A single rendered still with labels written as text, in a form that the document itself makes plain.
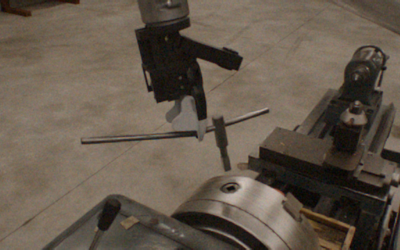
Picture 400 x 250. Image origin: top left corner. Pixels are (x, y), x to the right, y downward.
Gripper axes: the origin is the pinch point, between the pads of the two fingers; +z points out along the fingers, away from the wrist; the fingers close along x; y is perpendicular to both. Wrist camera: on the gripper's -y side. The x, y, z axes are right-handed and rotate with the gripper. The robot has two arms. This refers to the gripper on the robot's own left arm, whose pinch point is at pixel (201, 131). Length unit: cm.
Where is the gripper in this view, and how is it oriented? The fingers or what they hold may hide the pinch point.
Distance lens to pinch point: 68.2
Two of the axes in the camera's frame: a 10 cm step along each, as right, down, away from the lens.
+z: 1.7, 9.0, 3.9
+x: 3.2, 3.2, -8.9
